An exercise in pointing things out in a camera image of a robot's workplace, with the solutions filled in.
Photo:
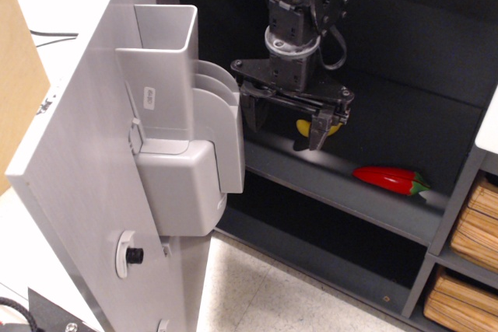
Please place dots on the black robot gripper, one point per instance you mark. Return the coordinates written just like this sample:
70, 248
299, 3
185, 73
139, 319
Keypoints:
299, 84

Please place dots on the grey toy fridge door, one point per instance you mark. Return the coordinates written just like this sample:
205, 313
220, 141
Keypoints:
128, 163

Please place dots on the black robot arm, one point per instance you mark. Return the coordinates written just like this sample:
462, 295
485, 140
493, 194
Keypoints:
305, 48

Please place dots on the yellow toy banana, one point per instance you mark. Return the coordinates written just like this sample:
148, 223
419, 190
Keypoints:
303, 127

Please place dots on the red toy chili pepper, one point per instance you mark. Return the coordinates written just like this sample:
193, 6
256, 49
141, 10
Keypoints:
398, 180

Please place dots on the grey side shelf unit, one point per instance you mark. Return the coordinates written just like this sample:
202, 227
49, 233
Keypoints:
460, 264

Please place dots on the wicker basket upper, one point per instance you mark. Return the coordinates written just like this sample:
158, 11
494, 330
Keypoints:
475, 234

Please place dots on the wicker basket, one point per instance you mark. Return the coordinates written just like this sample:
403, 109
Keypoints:
459, 303
475, 234

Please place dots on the wicker basket lower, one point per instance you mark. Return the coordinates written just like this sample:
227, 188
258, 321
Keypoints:
459, 303

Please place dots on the light wooden panel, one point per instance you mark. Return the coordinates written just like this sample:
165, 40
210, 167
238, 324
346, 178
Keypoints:
24, 82

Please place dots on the black metal base plate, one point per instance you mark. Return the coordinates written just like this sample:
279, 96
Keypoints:
51, 317

